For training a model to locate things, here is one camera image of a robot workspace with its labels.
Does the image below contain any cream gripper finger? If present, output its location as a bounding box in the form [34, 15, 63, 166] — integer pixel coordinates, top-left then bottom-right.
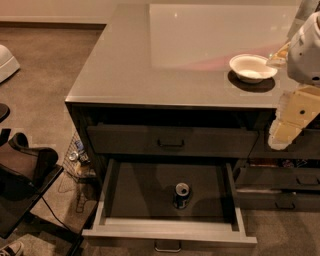
[266, 43, 290, 69]
[268, 85, 320, 150]

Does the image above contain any dark blue pepsi can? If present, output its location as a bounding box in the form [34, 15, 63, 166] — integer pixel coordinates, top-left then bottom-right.
[173, 183, 191, 209]

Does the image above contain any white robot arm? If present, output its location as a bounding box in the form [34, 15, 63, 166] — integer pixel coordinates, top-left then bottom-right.
[267, 0, 320, 150]

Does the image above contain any grey right top drawer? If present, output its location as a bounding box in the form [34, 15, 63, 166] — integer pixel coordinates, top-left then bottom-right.
[250, 129, 320, 160]

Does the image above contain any grey right middle drawer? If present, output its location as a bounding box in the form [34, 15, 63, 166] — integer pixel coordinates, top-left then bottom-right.
[235, 167, 320, 191]

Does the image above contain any grey counter cabinet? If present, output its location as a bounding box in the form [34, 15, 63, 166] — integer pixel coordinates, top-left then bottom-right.
[64, 3, 320, 256]

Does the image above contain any grey right bottom drawer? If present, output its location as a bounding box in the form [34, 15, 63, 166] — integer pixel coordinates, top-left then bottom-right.
[238, 192, 320, 212]

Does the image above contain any closed grey top drawer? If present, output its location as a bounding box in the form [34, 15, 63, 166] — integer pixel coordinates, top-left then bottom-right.
[87, 124, 258, 158]

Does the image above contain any open grey middle drawer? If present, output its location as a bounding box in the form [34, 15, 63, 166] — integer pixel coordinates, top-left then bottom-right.
[83, 159, 257, 253]

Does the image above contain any white paper bowl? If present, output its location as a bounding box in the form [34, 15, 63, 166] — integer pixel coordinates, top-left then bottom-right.
[229, 54, 277, 84]

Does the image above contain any white rounded floor object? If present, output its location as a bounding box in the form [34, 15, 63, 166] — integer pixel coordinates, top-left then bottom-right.
[0, 45, 20, 83]

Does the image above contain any black office chair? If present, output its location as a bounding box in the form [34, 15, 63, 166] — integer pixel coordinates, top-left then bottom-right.
[0, 103, 84, 256]

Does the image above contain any grey sneaker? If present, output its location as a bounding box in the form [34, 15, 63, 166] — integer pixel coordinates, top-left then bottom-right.
[0, 241, 24, 256]

